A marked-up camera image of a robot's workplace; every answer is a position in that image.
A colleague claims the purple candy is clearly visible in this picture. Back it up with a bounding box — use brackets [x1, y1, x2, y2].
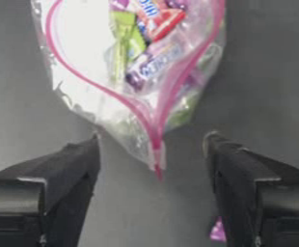
[209, 215, 229, 243]

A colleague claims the clear bag with pink zip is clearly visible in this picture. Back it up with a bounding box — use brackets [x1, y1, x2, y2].
[30, 0, 229, 181]

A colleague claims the purple candy bar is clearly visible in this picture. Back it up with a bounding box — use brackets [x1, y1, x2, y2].
[125, 43, 185, 90]

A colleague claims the green wrapped candy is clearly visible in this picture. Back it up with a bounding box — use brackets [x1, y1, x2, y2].
[107, 11, 150, 85]

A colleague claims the red wrapped candy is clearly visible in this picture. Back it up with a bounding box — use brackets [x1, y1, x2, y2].
[135, 5, 189, 43]

